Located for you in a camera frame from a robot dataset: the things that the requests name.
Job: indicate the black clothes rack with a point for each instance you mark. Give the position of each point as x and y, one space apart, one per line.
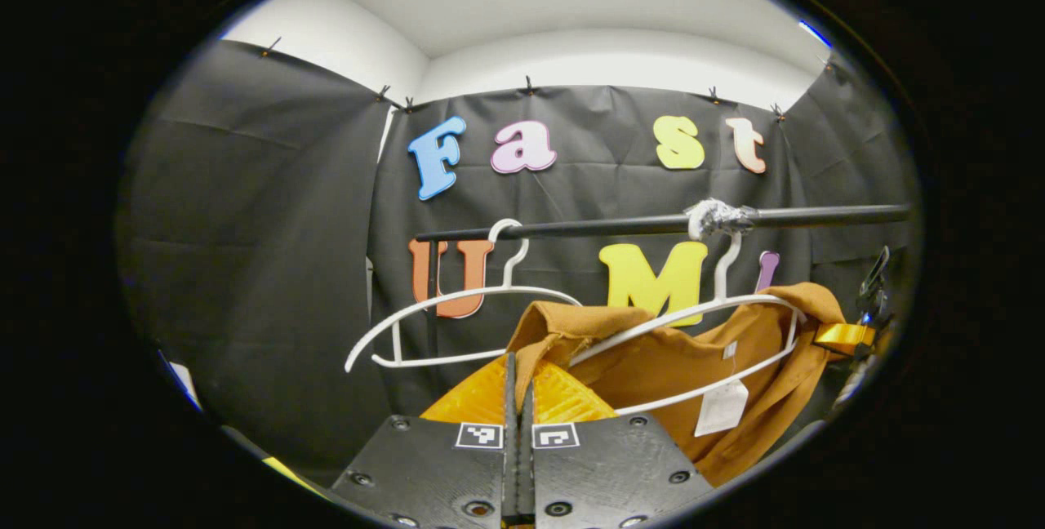
588 227

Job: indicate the row of small backdrop clips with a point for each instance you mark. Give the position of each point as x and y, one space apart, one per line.
528 86

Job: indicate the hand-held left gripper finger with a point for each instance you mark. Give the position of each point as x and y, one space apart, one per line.
526 464
511 447

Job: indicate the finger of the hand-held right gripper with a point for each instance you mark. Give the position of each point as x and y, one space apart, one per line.
845 339

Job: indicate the empty white hanger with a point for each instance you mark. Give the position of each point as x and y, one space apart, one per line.
507 277

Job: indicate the silver tape wrap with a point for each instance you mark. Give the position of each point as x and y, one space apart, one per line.
718 217

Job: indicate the white hanger with taped hook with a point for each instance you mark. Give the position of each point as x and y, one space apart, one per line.
727 268

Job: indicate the black backdrop cloth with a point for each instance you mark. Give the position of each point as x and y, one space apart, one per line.
245 227

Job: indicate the brown shirt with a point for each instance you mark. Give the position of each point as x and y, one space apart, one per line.
653 374

